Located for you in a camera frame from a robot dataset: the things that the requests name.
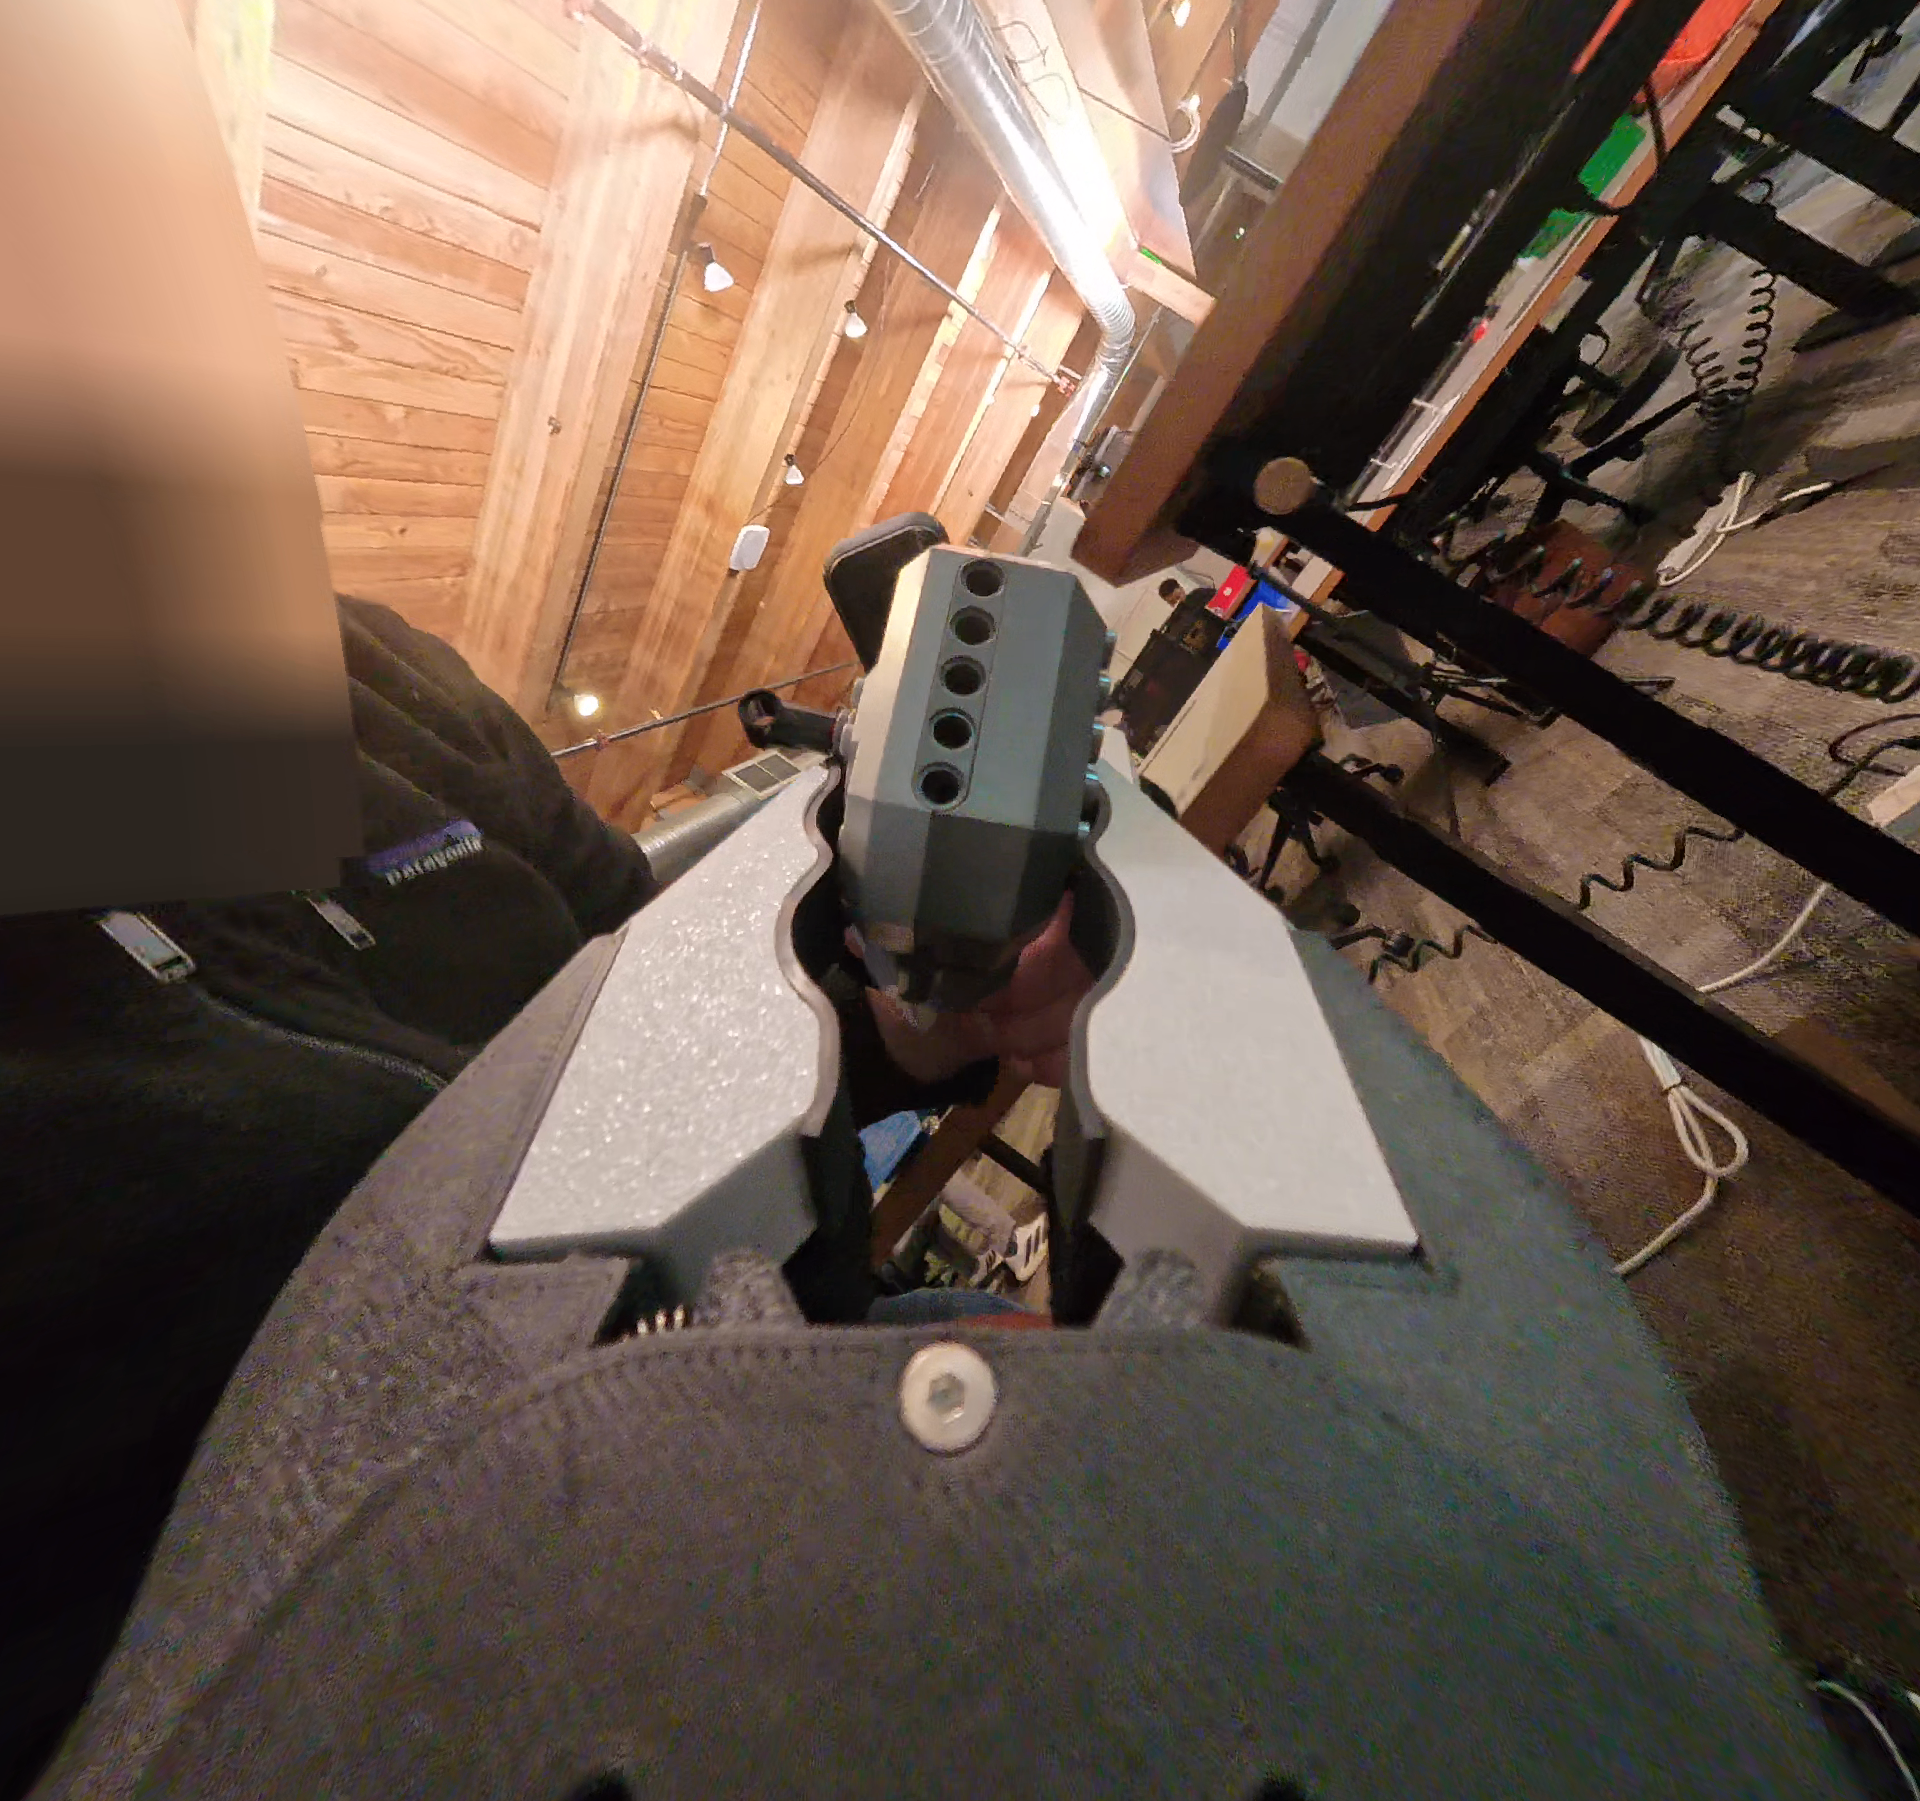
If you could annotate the silver ventilation duct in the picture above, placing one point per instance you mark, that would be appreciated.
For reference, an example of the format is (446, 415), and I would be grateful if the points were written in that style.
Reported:
(960, 46)

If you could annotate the black table frame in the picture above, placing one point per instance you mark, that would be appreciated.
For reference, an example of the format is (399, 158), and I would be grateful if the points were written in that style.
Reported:
(1621, 752)

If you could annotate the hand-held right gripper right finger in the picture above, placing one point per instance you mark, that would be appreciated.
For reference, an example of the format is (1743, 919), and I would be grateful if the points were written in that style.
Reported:
(1245, 1111)

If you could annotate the small beige box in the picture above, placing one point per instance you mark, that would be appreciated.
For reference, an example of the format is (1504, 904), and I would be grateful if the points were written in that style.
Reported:
(1231, 721)

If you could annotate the brown leather bag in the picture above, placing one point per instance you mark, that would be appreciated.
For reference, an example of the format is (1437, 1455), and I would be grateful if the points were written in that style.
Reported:
(1567, 587)

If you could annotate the grey remote controller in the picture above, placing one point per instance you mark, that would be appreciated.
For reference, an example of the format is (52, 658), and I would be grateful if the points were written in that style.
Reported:
(960, 752)

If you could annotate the person's left hand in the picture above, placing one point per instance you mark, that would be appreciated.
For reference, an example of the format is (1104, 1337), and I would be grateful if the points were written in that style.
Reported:
(1035, 997)

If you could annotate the small white wall sensor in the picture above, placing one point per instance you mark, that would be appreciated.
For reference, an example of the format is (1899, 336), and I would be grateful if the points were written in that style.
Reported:
(751, 549)

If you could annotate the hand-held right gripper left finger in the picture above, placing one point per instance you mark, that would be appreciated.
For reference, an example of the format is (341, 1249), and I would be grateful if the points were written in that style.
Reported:
(662, 1111)

